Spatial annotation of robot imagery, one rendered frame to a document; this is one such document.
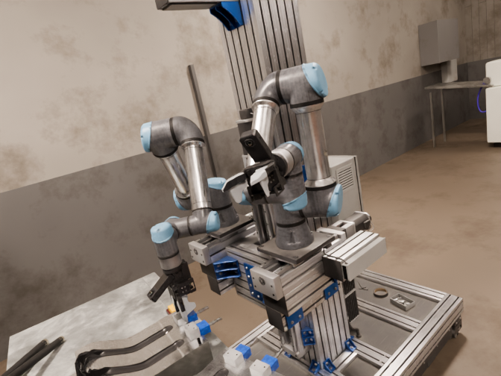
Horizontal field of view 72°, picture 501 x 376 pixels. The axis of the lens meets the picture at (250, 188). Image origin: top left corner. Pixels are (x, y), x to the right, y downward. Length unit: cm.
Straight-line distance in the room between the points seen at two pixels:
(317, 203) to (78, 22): 285
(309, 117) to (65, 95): 258
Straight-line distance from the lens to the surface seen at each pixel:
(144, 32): 378
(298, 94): 117
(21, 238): 341
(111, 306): 188
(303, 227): 133
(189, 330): 127
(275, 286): 128
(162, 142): 141
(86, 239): 349
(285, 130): 149
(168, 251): 123
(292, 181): 97
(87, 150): 343
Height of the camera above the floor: 162
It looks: 15 degrees down
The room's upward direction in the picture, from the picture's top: 12 degrees counter-clockwise
